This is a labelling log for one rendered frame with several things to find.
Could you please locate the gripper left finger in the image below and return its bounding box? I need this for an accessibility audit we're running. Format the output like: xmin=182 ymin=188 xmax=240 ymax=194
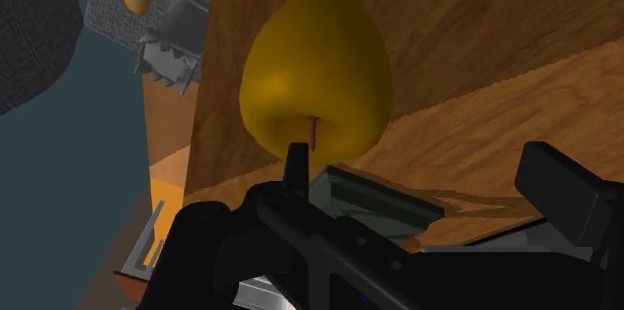
xmin=137 ymin=141 xmax=421 ymax=310

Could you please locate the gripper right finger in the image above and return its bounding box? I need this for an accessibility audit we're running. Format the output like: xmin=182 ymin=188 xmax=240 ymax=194
xmin=514 ymin=141 xmax=624 ymax=310

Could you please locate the yellow apple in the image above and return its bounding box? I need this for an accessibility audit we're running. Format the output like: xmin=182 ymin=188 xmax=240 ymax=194
xmin=238 ymin=0 xmax=394 ymax=167

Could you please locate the wooden furniture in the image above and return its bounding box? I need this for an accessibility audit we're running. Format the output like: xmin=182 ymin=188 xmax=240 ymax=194
xmin=114 ymin=0 xmax=624 ymax=310

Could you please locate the grey jagged metal tool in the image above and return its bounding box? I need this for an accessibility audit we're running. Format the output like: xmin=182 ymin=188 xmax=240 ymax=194
xmin=133 ymin=0 xmax=211 ymax=97

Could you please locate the grey woven mat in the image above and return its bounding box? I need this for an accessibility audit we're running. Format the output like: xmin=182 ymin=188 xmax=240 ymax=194
xmin=83 ymin=0 xmax=216 ymax=84

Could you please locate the dark grey woven round object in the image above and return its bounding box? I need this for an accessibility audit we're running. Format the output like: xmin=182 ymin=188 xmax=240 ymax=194
xmin=0 ymin=0 xmax=85 ymax=117

